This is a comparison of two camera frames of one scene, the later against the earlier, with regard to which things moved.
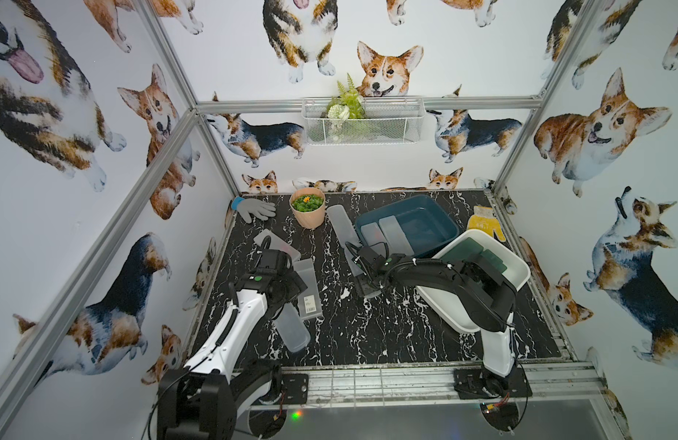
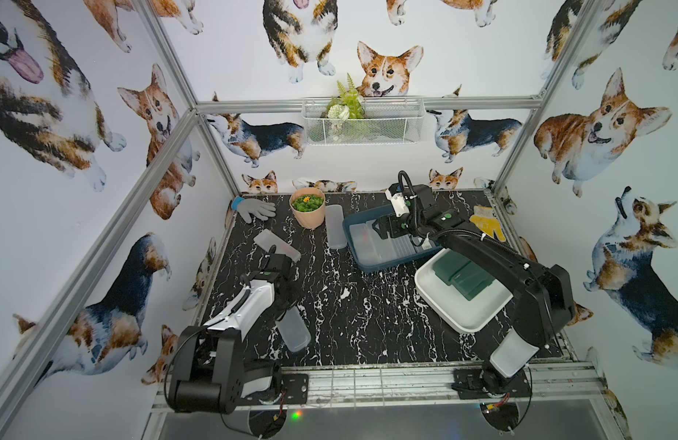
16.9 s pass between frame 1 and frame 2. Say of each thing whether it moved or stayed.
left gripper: stayed
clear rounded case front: stayed
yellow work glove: stayed
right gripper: moved
